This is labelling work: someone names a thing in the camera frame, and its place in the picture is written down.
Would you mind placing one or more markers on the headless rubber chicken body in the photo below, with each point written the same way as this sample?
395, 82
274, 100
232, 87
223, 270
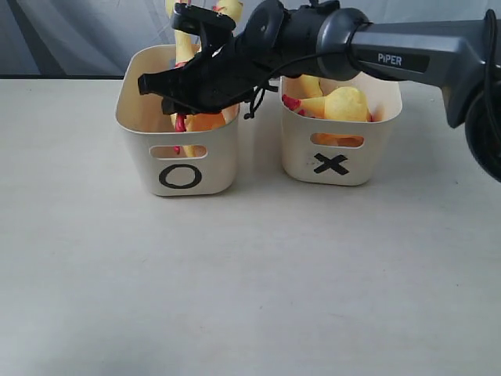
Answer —
345, 103

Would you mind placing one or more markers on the cream bin marked O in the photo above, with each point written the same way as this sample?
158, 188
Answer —
173, 163

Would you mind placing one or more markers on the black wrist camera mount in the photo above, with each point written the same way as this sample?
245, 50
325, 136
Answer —
211, 27

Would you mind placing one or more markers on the broken chicken head with tube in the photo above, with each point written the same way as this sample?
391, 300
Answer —
310, 86

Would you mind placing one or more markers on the whole rubber chicken with collar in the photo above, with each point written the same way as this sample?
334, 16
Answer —
183, 43

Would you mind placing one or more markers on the cream bin marked X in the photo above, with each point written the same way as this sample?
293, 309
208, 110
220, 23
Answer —
307, 161

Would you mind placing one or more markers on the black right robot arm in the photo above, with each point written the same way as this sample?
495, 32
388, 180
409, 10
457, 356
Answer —
461, 58

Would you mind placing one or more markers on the white backdrop curtain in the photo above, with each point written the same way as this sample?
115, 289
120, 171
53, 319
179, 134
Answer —
98, 38

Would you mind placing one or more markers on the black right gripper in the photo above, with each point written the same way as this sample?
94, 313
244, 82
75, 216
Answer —
207, 84

